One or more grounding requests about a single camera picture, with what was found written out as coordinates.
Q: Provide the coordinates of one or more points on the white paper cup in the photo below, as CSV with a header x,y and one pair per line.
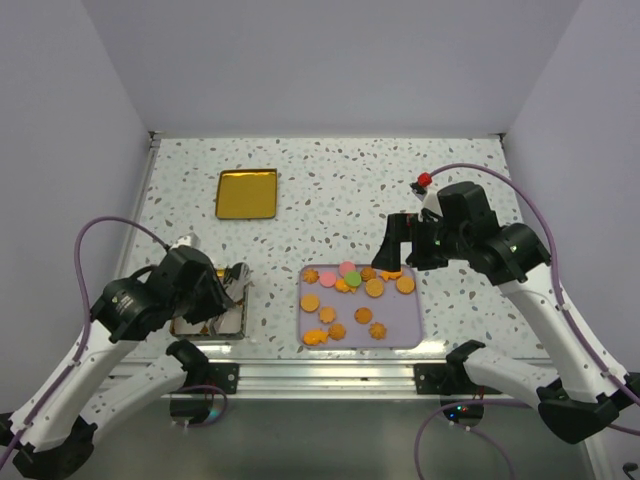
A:
x,y
229,323

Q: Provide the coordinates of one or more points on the round dotted cookie right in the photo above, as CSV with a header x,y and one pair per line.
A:
x,y
405,285

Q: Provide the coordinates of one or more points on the small orange fish cookie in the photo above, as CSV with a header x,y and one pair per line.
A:
x,y
342,286

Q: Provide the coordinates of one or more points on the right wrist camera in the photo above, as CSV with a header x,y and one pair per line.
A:
x,y
427,193

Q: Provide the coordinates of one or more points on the round chip cookie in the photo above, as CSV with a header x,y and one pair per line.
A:
x,y
363,315

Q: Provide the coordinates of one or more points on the round dotted cookie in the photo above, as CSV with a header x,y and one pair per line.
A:
x,y
374,288
309,303
405,285

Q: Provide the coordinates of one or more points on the flower cookie left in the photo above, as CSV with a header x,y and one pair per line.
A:
x,y
327,315

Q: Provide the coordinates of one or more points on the round dotted cookie left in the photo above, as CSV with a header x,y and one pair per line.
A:
x,y
309,303

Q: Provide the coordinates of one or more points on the gold tin lid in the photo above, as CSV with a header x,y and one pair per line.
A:
x,y
247,194

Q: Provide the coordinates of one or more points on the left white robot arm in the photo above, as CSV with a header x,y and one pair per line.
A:
x,y
54,433

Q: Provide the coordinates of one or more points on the swirl cookie bottom left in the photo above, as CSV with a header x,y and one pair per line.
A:
x,y
337,332

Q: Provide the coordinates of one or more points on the swirl cookie bottom right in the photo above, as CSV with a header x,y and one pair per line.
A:
x,y
377,331

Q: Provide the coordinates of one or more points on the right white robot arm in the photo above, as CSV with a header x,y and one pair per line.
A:
x,y
586,388

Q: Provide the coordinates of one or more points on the round dotted cookie centre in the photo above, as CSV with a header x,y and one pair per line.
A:
x,y
374,288

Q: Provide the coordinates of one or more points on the pink round cookie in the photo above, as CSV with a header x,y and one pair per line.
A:
x,y
327,279
346,267

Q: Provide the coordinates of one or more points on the gold cookie tin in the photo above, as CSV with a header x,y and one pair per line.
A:
x,y
180,328

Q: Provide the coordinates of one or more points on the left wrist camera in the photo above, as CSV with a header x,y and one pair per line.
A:
x,y
186,243

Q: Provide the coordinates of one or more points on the swirl cookie top left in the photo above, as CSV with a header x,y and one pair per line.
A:
x,y
310,276

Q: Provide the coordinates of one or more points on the orange fish cookie top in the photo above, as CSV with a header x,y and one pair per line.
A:
x,y
390,275

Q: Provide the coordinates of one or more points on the orange fish cookie bottom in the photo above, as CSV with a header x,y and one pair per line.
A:
x,y
315,337

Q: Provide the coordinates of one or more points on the metal tongs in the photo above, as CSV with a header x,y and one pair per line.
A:
x,y
230,288

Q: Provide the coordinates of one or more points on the aluminium rail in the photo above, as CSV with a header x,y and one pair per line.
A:
x,y
335,379

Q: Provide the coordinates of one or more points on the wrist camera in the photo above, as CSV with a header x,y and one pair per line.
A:
x,y
186,243
427,193

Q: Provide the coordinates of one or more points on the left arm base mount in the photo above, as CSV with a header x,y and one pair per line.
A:
x,y
217,375

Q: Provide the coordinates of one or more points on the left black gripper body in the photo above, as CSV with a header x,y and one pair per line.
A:
x,y
177,311

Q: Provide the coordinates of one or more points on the lilac plastic tray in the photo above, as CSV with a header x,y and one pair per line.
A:
x,y
401,314

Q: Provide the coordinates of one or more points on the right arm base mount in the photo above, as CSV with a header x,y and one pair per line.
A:
x,y
440,375

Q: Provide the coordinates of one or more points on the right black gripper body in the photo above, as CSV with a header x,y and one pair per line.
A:
x,y
434,243

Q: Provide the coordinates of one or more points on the swirl cookie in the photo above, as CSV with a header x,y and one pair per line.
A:
x,y
368,273
377,331
337,332
310,276

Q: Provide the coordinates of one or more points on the green round cookie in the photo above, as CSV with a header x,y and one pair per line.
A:
x,y
353,279

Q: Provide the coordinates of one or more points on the swirl cookie top centre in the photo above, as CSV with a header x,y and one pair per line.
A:
x,y
368,273

